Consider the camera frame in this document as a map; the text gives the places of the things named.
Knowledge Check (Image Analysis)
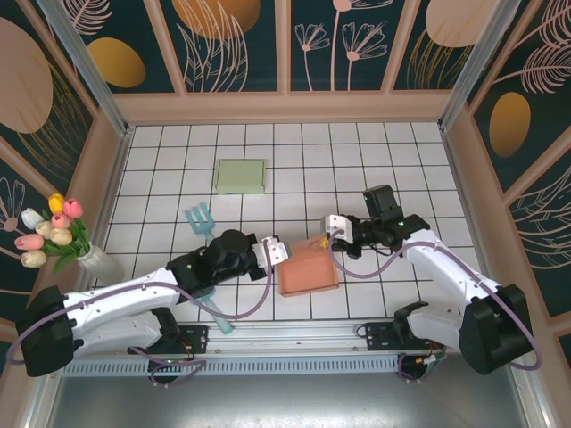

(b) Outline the salmon pink paper box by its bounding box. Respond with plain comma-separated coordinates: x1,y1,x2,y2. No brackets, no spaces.
277,238,341,296

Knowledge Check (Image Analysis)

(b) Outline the light green paper box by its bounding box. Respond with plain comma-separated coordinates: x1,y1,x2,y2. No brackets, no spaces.
215,159,268,196

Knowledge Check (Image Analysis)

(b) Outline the teal toy rake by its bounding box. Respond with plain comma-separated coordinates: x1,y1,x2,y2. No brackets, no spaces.
185,202,219,245

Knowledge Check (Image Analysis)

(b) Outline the white ribbed vase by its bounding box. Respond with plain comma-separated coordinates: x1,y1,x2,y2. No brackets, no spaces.
78,243,126,285

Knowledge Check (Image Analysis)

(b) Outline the blue white tulip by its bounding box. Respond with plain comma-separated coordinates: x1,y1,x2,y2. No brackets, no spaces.
21,207,45,228

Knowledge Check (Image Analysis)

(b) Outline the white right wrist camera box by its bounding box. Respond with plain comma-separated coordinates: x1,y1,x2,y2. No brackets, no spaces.
318,214,354,236

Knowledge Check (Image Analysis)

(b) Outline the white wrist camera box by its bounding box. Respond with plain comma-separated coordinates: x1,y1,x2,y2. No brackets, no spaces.
260,235,294,265
318,214,354,236

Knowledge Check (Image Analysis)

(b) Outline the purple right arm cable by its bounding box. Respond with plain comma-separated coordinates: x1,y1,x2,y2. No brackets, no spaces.
328,229,544,384

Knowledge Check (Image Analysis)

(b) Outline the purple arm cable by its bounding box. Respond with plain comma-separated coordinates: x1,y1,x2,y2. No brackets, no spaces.
328,229,544,384
7,240,274,389

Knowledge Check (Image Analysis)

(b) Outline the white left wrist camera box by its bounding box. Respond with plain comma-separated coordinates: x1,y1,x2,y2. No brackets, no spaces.
260,235,294,265

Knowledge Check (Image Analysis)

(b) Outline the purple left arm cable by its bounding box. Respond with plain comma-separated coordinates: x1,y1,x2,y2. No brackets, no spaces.
7,240,274,389

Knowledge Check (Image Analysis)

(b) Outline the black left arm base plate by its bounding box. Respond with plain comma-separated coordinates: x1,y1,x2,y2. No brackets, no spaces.
128,323,211,356

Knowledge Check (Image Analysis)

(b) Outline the aluminium mounting rail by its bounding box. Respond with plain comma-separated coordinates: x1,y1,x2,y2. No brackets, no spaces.
42,316,532,358

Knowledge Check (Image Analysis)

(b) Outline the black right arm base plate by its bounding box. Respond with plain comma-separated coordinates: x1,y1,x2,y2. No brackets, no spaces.
356,318,447,356

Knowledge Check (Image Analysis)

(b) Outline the slotted metal cable duct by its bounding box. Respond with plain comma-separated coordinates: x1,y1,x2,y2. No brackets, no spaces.
57,358,402,376

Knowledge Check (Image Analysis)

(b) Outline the wall panel with flower outlines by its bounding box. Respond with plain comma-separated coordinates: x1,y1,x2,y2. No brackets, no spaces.
288,0,389,95

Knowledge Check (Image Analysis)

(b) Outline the wall panel with beige circle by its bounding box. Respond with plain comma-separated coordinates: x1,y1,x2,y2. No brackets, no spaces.
391,0,485,93

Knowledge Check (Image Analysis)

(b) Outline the aluminium frame post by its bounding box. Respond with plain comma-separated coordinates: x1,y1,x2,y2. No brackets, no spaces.
438,0,521,130
44,0,135,137

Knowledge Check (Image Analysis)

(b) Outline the wall panel with golden ellipse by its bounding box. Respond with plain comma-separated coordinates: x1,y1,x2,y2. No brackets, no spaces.
471,0,571,192

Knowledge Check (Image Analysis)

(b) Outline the wall panel with orange circle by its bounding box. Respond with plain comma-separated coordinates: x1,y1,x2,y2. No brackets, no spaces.
160,0,281,95

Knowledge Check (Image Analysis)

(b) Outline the wall panel with golden oval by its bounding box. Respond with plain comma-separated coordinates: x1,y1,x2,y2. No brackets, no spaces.
66,0,180,95

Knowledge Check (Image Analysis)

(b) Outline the wall panel with pink oval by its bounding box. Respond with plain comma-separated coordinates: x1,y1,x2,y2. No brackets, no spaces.
0,0,98,180

